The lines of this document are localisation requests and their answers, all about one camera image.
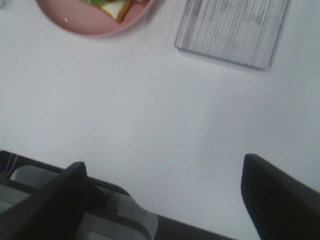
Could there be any green lettuce leaf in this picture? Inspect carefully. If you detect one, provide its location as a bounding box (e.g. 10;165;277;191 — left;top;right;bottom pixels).
82;0;109;7

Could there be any pink round plate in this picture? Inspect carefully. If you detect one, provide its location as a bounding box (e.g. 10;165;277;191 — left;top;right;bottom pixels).
36;0;154;36

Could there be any bread slice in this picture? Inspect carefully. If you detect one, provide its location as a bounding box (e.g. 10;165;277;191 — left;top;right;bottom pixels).
100;0;133;24

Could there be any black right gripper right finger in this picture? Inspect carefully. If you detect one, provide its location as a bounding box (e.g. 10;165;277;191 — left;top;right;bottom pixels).
240;153;320;240

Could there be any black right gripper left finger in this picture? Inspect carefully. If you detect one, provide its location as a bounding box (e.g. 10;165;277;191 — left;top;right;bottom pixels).
0;162;87;240

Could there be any clear right plastic tray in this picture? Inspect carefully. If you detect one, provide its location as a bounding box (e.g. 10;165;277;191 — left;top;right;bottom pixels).
174;0;290;71

